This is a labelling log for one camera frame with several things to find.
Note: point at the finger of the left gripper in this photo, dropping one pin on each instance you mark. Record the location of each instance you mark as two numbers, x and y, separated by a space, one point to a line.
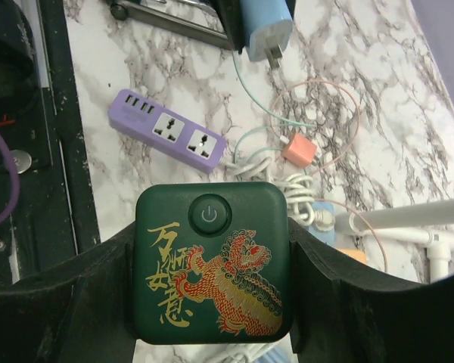
230 15

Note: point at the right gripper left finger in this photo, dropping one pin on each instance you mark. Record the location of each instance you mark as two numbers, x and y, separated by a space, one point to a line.
78 311

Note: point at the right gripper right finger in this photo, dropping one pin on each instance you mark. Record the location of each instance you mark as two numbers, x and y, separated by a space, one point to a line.
345 311

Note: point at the light blue charger plug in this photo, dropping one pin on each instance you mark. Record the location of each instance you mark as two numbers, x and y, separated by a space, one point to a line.
268 26

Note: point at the purple USB power strip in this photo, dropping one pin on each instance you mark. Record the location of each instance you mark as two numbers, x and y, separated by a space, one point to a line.
147 121

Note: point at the dark green cube socket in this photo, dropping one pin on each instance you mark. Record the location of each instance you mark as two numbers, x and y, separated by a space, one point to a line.
211 264

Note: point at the pink charger plug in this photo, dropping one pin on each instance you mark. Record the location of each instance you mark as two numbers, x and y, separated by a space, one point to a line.
298 150

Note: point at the white round plug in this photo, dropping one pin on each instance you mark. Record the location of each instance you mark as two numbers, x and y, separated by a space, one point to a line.
239 353

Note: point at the wooden cube socket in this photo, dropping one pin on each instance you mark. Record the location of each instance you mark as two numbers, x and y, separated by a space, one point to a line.
358 255

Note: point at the white PVC pipe frame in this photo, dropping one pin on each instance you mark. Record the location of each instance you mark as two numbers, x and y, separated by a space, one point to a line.
411 224

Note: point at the black metal base rail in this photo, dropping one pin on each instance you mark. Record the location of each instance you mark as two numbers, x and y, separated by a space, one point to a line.
54 219

